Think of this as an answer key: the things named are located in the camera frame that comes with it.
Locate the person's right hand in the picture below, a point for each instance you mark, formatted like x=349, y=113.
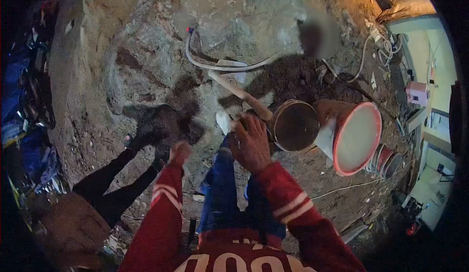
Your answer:
x=251, y=145

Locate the person's left hand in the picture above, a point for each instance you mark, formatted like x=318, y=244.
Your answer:
x=180, y=154

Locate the person's right fingers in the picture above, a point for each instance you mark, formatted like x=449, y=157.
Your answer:
x=249, y=122

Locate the person's left fingers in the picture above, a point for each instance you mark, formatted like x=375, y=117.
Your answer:
x=181, y=146

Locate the round wooden-rimmed sieve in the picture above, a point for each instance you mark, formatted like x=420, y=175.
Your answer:
x=296, y=125

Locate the white plastic scrap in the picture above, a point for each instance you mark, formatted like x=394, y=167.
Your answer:
x=236, y=75

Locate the person's legs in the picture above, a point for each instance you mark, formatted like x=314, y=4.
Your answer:
x=221, y=191

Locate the pile of dark soil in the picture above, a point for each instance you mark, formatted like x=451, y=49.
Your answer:
x=293, y=76

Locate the red-rimmed white tub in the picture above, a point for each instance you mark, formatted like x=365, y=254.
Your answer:
x=357, y=138

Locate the person's body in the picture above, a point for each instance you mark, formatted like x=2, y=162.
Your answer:
x=234, y=250

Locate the stack of red buckets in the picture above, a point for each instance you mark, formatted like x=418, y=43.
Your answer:
x=384, y=160

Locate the blue tarpaulin heap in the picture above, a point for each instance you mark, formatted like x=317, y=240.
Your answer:
x=22, y=132

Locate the pink box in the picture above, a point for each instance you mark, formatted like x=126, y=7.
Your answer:
x=417, y=93

